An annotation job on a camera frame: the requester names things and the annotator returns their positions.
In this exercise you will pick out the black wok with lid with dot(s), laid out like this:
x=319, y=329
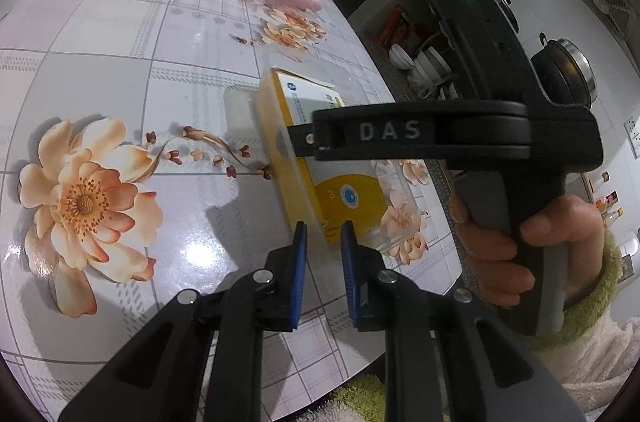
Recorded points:
x=502, y=5

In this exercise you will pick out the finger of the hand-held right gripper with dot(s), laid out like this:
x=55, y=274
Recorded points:
x=301, y=141

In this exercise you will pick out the red packets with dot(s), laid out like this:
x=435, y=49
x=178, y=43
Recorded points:
x=395, y=25

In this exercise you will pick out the green fluffy garment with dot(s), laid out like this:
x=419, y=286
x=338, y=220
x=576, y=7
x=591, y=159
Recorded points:
x=360, y=399

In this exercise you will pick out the white bowl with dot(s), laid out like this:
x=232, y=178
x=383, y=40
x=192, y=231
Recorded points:
x=401, y=56

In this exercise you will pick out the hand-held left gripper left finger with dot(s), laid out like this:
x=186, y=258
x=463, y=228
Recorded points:
x=299, y=272

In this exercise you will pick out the stack of bowls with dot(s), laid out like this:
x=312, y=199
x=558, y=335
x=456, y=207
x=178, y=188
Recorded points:
x=432, y=70

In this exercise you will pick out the yellow box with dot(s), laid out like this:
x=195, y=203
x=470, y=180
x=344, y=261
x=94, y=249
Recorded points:
x=300, y=187

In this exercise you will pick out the black pot with steel lid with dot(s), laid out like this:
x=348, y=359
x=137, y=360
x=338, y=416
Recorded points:
x=567, y=72

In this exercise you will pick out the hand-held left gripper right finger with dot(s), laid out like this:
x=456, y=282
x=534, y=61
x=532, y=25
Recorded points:
x=350, y=272

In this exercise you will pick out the person's right hand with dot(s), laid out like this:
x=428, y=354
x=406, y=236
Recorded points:
x=495, y=272

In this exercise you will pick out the floral plastic tablecloth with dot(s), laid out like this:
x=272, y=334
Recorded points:
x=125, y=52

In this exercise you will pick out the wall socket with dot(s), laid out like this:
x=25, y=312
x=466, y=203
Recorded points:
x=635, y=137

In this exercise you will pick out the row of sauce bottles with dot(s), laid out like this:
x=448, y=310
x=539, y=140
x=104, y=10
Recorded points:
x=609, y=202

